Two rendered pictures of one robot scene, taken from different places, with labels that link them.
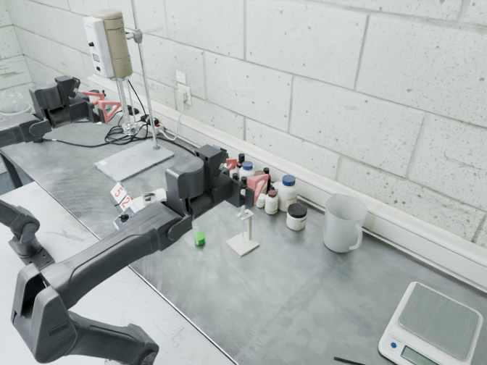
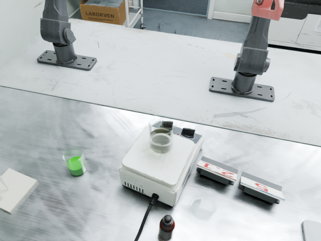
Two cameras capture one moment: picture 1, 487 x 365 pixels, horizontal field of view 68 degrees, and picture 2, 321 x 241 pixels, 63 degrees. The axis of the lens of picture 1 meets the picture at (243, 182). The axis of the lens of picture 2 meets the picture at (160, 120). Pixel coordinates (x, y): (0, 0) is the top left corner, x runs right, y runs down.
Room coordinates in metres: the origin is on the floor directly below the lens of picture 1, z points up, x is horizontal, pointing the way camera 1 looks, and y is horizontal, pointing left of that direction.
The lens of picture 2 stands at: (1.25, 0.14, 1.42)
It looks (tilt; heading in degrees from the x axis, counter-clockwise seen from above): 46 degrees down; 150
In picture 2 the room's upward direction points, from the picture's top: 2 degrees clockwise
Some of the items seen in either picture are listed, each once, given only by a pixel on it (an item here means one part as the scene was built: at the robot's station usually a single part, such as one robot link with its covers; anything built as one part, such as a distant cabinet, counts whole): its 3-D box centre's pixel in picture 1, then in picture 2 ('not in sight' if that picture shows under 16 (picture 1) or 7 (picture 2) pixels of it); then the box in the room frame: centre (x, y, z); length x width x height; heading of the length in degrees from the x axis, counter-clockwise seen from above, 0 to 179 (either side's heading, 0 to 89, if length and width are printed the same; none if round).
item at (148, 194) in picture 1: (148, 195); (163, 134); (0.96, 0.32, 1.02); 0.06 x 0.05 x 0.08; 74
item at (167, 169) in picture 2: (154, 203); (159, 153); (0.97, 0.31, 0.98); 0.12 x 0.12 x 0.01; 37
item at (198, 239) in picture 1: (198, 235); (75, 161); (0.87, 0.15, 0.93); 0.04 x 0.04 x 0.06
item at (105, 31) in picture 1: (108, 47); not in sight; (1.37, 0.50, 1.40); 0.15 x 0.11 x 0.24; 138
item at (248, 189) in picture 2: (117, 193); (262, 185); (1.11, 0.49, 0.92); 0.09 x 0.06 x 0.04; 36
